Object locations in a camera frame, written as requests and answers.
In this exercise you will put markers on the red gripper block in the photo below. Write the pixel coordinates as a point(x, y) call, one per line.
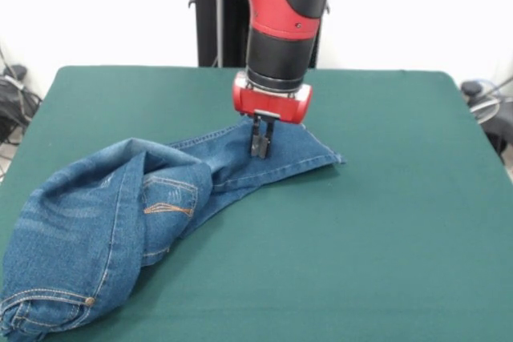
point(272, 103)

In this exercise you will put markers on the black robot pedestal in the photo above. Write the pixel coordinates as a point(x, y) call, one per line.
point(212, 29)

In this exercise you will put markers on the dark green table cloth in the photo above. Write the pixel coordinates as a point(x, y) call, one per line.
point(360, 238)

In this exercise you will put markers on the blue denim jeans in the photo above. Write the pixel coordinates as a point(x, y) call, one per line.
point(100, 218)

